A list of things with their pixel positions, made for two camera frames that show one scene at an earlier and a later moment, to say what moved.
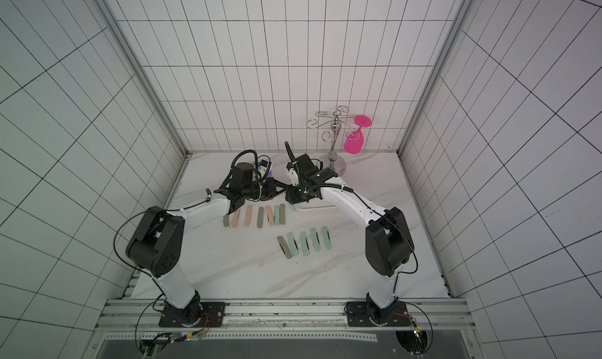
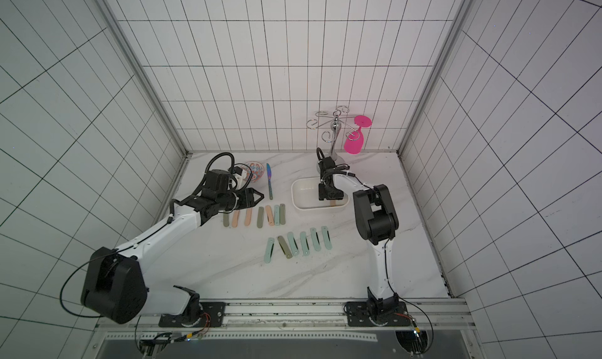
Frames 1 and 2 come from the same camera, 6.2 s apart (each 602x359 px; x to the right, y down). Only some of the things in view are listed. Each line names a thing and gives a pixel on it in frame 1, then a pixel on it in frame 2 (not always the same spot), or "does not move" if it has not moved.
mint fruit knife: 315,239 does not move
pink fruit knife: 248,215 does not move
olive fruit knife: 260,217 does not move
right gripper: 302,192 to 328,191
